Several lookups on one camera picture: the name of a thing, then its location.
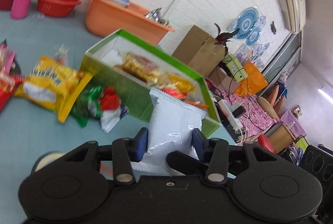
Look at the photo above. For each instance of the pink nut snack bag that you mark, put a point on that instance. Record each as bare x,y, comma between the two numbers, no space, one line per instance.
7,57

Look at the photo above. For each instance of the blue decorative wall plates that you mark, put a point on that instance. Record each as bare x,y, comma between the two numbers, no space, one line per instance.
251,40

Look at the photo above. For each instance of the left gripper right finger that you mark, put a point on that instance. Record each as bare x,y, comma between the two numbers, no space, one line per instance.
220,157

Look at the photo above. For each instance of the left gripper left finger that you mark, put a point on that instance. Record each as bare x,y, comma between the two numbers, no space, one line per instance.
122,152

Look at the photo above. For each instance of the green cardboard box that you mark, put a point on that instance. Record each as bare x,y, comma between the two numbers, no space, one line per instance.
103,61

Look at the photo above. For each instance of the orange snack packet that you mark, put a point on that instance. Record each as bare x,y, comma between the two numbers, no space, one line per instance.
197,104

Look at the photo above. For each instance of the sausage snack stick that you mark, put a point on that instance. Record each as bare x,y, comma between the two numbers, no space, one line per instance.
61,56

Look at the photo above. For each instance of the white snack packet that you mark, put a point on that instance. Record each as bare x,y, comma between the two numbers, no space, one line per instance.
170,129

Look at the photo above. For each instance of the brown cardboard box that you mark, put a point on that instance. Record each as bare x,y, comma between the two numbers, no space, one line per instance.
199,52

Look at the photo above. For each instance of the light green small box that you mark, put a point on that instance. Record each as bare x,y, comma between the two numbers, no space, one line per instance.
234,66

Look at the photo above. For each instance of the red plastic basket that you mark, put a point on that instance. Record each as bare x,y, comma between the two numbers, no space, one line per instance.
57,8

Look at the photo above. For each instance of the yellow chips bag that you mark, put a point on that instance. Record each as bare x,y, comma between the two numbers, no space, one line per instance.
53,86

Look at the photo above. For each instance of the orange plastic basin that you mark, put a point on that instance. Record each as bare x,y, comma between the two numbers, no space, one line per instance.
104,17

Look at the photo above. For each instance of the orange bag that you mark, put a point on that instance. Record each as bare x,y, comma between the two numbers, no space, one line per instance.
253,83

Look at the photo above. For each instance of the red Vidal snack bag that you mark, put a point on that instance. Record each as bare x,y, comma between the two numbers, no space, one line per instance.
9,84

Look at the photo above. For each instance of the dark purple plant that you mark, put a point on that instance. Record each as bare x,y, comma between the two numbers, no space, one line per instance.
223,37

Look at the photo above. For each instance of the small red candy packet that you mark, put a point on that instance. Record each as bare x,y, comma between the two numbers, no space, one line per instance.
112,108

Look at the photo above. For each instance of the red fried snack bag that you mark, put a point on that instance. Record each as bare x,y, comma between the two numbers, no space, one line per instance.
174,92

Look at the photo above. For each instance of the white air conditioner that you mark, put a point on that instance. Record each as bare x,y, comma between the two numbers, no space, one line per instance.
294,14

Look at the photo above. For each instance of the green candy packet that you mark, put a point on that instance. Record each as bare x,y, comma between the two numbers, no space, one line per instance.
87,105

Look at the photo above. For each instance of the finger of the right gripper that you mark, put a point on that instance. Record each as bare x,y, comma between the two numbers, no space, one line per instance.
185,164

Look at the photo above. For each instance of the Danco Galette cookie bag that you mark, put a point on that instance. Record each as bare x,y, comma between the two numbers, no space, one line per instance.
143,69

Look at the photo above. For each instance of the yellow transparent snack bag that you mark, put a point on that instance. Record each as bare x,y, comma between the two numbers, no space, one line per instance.
176,81

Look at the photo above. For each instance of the white power strip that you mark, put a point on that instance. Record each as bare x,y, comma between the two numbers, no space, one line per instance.
234,122

